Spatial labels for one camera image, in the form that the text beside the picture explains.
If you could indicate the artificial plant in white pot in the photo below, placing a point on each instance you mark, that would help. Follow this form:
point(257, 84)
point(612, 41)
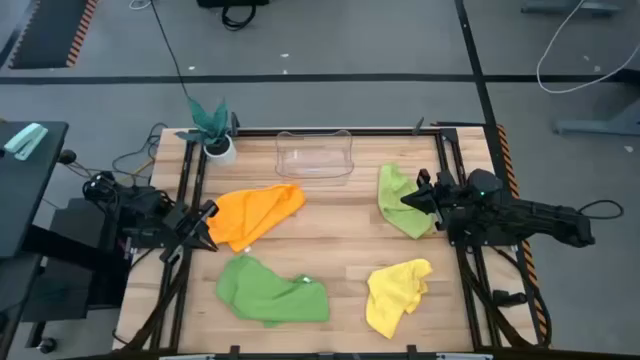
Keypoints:
point(217, 145)

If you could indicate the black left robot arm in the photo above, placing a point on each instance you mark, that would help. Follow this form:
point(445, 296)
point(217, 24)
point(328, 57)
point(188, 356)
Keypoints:
point(140, 205)

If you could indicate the clear plastic bin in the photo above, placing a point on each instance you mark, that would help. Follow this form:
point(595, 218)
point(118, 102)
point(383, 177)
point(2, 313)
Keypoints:
point(315, 155)

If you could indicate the black caster wheel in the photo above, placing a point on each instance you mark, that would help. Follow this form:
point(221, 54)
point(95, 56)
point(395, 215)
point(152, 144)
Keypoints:
point(46, 345)

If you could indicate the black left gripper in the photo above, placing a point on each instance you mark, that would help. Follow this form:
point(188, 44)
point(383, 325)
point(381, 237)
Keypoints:
point(182, 225)

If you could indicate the black equipment cart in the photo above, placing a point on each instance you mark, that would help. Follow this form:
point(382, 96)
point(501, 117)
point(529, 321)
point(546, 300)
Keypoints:
point(75, 260)

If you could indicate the black mat with orange edge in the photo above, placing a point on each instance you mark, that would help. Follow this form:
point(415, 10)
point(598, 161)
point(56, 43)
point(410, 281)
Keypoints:
point(47, 30)

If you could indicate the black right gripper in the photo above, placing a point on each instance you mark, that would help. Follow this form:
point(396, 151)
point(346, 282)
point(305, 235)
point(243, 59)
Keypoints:
point(445, 200)

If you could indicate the grey desk foot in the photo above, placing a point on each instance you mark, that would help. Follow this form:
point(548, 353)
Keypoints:
point(570, 7)
point(600, 125)

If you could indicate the orange microfiber towel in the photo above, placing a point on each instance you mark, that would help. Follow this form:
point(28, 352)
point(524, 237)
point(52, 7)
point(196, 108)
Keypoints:
point(255, 212)

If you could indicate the black side desk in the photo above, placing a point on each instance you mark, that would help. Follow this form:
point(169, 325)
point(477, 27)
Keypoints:
point(30, 200)

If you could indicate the yellow microfiber towel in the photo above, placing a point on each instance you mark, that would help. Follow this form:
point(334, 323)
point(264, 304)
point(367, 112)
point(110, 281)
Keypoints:
point(395, 300)

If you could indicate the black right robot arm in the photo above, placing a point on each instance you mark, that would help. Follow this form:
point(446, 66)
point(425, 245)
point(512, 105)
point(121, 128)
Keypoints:
point(525, 220)

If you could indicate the mint green stapler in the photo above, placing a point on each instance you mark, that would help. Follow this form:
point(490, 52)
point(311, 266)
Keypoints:
point(25, 140)

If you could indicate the black round knob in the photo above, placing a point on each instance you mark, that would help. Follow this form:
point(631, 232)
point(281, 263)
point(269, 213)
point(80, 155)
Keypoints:
point(66, 156)

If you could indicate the light green microfiber towel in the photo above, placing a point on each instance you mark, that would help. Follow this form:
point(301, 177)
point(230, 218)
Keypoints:
point(397, 200)

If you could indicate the dark green microfiber towel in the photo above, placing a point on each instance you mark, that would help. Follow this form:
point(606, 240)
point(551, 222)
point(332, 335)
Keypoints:
point(270, 300)

